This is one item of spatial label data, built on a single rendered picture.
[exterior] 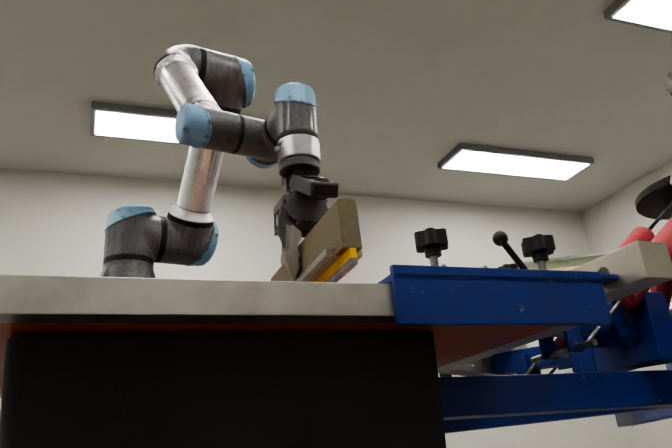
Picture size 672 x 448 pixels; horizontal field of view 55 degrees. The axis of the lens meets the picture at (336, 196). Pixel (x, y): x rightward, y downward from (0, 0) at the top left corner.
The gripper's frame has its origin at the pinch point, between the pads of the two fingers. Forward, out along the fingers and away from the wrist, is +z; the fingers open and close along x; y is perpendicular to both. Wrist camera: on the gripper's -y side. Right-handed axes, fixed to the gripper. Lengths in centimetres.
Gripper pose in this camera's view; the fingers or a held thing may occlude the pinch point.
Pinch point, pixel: (309, 272)
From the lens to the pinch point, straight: 104.0
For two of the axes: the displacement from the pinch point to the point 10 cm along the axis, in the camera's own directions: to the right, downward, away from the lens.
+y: -3.5, 3.9, 8.5
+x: -9.4, -0.7, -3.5
